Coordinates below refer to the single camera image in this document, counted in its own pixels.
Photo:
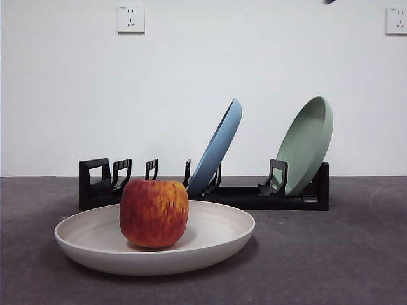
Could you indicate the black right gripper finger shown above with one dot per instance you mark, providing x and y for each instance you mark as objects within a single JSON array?
[{"x": 329, "y": 1}]

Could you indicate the red yellow apple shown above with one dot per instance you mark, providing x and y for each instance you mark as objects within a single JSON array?
[{"x": 154, "y": 213}]

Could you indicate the pale yellow cream plate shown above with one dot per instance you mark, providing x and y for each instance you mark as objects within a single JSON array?
[{"x": 95, "y": 235}]

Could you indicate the green plate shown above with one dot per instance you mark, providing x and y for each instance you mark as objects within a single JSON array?
[{"x": 305, "y": 146}]

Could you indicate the blue plate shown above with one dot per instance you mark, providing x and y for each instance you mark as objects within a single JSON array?
[{"x": 219, "y": 149}]

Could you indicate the black plate rack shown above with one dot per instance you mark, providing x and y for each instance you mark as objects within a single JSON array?
[{"x": 254, "y": 200}]

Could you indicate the white wall socket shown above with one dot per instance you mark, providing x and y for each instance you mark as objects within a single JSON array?
[
  {"x": 131, "y": 19},
  {"x": 397, "y": 20}
]

